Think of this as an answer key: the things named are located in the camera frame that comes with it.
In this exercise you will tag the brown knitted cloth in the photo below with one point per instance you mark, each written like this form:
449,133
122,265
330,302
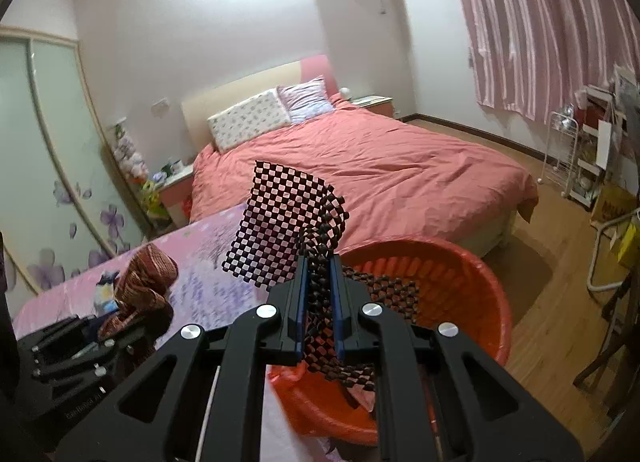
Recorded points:
145,277

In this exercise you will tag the white mug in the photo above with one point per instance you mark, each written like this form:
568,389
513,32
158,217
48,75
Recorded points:
175,166

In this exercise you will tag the brown paper bag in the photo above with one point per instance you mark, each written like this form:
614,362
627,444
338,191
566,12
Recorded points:
610,204

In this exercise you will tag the yellow box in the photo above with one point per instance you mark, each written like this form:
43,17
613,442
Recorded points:
630,244

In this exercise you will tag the white floral pillow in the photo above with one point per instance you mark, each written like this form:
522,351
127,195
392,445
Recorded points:
247,119

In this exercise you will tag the orange plastic laundry basket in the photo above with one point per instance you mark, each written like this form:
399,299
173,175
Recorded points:
480,292

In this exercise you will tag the pink white nightstand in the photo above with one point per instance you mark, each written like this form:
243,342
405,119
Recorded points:
177,197
375,104

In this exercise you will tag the beige and pink headboard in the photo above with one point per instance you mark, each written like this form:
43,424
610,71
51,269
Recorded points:
240,86

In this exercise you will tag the white tube frame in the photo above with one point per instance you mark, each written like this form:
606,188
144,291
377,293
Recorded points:
597,262

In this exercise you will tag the purple floral tablecloth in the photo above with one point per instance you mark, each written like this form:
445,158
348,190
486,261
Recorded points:
210,262

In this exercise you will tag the bed with pink duvet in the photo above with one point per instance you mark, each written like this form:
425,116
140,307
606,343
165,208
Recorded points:
400,171

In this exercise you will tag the small blue white packet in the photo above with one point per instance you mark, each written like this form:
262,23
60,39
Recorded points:
106,294

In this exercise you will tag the white round lamp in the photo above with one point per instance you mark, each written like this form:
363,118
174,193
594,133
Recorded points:
345,92

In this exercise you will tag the white shelf cart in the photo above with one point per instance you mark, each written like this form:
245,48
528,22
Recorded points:
595,161

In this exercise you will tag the black pink checkered cloth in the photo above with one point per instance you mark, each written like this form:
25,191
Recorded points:
275,212

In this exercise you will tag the pink striped pillow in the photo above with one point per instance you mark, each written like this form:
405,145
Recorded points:
307,99

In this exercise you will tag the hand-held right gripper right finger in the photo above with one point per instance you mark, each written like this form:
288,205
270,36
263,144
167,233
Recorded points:
336,312

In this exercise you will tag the dark wooden chair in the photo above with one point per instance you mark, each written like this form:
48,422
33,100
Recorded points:
615,342

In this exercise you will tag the yellow green plush toy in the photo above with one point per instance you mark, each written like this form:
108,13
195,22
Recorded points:
154,199

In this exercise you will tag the floral sliding door wardrobe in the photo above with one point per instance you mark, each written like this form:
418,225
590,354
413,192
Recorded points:
45,151

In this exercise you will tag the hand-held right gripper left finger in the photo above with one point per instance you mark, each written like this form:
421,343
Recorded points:
300,312

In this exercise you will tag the white wall socket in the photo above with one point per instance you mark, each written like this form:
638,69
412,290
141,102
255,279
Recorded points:
160,106

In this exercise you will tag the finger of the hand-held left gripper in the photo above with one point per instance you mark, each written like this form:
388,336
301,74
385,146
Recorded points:
140,348

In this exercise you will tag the pink striped curtain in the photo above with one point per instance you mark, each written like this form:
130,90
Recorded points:
540,26

